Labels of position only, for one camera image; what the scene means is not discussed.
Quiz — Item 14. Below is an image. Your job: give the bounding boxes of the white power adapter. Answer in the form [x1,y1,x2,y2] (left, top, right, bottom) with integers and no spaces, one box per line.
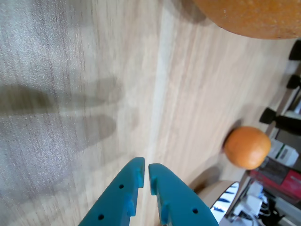
[246,180,263,196]
[236,196,261,216]

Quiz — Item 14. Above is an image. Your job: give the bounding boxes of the small round orange mandarin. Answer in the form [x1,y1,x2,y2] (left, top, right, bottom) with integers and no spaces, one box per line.
[223,126,271,170]

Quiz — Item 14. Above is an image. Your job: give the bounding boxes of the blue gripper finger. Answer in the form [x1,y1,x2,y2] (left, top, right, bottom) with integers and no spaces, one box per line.
[148,163,220,226]
[79,157,146,226]

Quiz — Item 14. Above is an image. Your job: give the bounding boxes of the white plate blue strokes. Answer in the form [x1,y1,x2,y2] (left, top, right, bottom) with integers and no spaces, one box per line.
[196,180,240,226]

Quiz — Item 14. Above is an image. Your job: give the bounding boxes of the red box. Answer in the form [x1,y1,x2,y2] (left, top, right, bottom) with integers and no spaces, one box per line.
[249,168,301,195]

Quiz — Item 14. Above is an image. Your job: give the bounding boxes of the dark orange oval mandarin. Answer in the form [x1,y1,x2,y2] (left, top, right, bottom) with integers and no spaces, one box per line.
[192,0,301,40]

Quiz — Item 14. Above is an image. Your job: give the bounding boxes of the white green cardboard box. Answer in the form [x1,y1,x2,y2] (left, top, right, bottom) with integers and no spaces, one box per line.
[268,138,300,165]

